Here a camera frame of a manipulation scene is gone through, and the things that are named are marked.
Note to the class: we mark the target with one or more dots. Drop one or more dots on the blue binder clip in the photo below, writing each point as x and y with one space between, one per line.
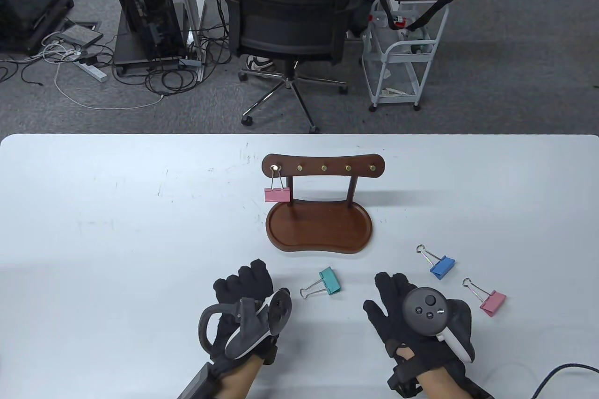
442 268

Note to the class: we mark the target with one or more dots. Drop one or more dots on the black tower stand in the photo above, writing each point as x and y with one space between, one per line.
128 50

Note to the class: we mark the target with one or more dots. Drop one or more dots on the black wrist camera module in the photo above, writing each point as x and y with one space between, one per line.
196 382

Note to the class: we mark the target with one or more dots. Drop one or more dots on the person's left hand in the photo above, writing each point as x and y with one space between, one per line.
248 282

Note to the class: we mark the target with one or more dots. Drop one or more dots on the grey handheld controller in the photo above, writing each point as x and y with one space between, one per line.
426 308
252 329

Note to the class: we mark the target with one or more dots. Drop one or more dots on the person's right hand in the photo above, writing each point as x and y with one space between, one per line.
393 319

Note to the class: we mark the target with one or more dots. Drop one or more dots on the teal binder clip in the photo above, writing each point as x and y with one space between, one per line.
330 279

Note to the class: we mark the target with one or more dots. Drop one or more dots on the grey floor socket plate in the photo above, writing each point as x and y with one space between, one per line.
82 35

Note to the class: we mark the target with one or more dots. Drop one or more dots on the black mesh office chair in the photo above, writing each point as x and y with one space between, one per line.
290 6

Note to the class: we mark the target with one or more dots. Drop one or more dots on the brown wooden key rack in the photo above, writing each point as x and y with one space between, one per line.
318 230

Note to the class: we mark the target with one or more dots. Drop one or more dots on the white power strip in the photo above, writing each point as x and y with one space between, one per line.
93 72

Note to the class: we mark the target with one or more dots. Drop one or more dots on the white rolling cart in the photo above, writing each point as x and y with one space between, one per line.
393 60

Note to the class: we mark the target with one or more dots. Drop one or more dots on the pink binder clip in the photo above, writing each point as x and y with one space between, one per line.
493 303
277 195

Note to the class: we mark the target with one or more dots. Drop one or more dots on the person's right forearm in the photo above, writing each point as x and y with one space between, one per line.
437 385

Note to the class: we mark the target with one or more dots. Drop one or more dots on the person's left forearm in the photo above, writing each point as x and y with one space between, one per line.
238 382

